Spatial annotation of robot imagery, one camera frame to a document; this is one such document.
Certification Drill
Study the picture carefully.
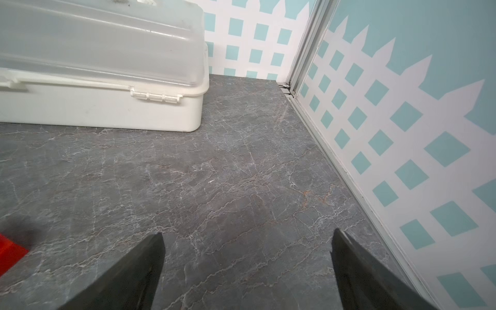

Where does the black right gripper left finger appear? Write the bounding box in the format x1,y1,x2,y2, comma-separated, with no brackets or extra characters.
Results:
59,232,165,310

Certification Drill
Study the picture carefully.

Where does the white plastic storage box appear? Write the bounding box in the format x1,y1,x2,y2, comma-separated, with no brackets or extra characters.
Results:
1,1,209,132

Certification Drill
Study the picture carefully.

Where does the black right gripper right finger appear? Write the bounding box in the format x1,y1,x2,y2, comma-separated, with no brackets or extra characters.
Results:
331,229,435,309

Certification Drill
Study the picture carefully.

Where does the red lego brick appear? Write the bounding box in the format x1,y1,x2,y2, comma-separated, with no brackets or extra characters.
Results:
0,235,28,276

